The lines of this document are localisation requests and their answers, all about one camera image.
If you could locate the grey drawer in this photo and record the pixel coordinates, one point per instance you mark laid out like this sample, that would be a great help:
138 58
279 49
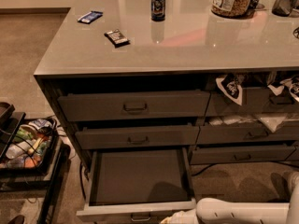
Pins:
134 105
212 155
253 132
255 100
151 136
140 186

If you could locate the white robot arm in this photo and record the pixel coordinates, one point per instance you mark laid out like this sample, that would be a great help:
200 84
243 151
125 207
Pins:
214 211

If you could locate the clear plastic bag in drawer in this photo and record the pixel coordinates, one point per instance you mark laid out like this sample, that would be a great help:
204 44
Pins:
271 121

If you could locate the grey drawer cabinet island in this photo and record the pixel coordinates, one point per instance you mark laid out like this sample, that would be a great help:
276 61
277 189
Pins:
186 51

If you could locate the black tray of items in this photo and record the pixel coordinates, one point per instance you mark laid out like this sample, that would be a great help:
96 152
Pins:
27 145

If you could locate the dark snack bar packet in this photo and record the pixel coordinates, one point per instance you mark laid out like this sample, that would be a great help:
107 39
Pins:
117 38

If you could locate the blue snack wrapper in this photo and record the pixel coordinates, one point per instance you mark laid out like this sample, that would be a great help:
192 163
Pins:
90 17

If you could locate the blue soda can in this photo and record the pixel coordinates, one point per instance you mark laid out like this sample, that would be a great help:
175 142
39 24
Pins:
157 10

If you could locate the dark glass container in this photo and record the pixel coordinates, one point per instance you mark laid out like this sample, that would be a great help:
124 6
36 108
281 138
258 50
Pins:
284 8

